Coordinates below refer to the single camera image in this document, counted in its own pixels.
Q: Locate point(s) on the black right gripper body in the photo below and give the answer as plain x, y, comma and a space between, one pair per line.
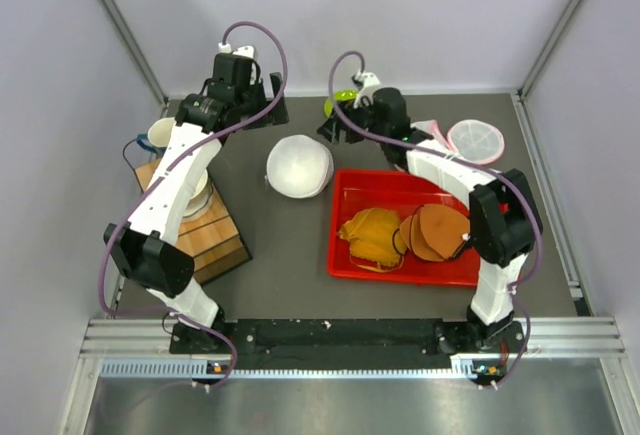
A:
363, 116

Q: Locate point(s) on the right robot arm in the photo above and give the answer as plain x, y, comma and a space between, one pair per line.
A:
505, 225

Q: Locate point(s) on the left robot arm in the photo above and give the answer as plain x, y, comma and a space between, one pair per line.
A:
144, 245

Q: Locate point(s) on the pink-trimmed mesh laundry bag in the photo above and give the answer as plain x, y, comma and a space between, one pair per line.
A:
474, 140

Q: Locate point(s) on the yellow lace bra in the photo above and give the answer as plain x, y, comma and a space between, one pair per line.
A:
374, 241

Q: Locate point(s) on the green plastic plate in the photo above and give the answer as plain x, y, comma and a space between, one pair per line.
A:
345, 95

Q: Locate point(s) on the red plastic tray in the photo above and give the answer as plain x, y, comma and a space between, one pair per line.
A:
359, 189

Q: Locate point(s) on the white bowl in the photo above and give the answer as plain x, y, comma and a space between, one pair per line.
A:
158, 135

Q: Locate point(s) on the blue mug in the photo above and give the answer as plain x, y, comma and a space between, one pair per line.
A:
144, 143

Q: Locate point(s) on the wooden box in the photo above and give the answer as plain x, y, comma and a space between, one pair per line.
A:
213, 240

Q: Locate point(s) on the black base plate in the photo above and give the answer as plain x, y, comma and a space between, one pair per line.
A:
435, 336

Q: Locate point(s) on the aluminium frame rail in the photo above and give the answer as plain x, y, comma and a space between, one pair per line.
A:
146, 349

